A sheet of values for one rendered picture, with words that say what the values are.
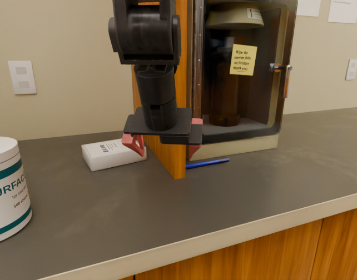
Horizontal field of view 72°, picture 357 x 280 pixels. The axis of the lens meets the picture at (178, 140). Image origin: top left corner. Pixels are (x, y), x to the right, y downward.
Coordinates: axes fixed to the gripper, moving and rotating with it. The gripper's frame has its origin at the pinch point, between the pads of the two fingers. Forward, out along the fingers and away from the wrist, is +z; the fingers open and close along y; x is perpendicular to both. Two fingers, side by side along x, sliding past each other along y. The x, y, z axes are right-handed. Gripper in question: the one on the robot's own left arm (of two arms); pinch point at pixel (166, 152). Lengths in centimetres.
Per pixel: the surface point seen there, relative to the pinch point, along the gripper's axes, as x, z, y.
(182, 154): -6.7, 8.8, -2.3
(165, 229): 13.7, 4.6, -1.3
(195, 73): -24.4, -2.7, -4.5
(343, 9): -114, 17, -77
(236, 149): -20.0, 21.7, -17.3
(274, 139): -26.5, 23.8, -30.3
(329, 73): -98, 44, -76
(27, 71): -40, 7, 55
